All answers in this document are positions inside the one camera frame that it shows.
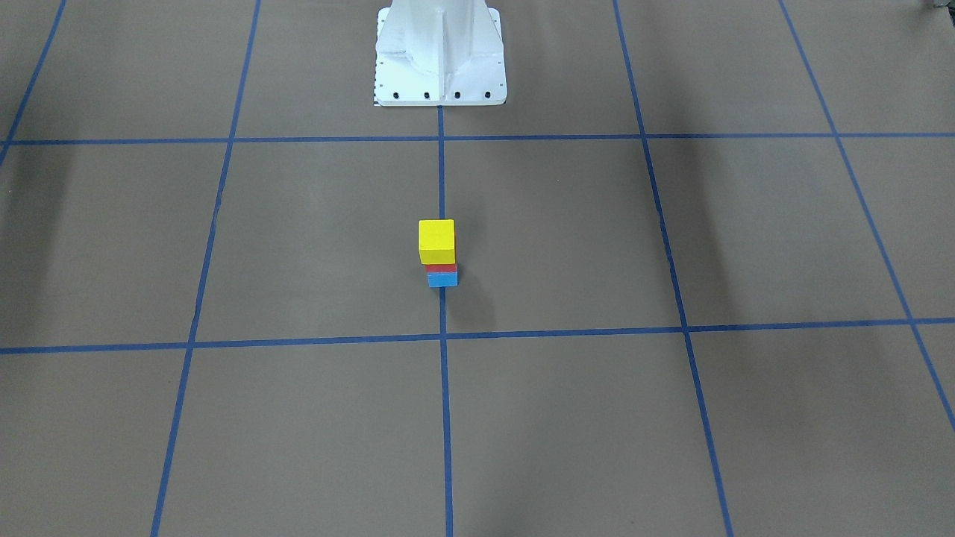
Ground blue wooden block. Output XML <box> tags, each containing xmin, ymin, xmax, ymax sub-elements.
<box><xmin>426</xmin><ymin>271</ymin><xmax>458</xmax><ymax>289</ymax></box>

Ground red wooden block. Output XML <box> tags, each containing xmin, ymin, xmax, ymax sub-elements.
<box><xmin>424</xmin><ymin>264</ymin><xmax>458</xmax><ymax>273</ymax></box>

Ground yellow wooden block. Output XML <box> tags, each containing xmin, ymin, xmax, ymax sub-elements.
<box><xmin>417</xmin><ymin>219</ymin><xmax>457</xmax><ymax>266</ymax></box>

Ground white camera stand pedestal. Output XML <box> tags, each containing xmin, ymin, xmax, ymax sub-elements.
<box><xmin>373</xmin><ymin>1</ymin><xmax>508</xmax><ymax>107</ymax></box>

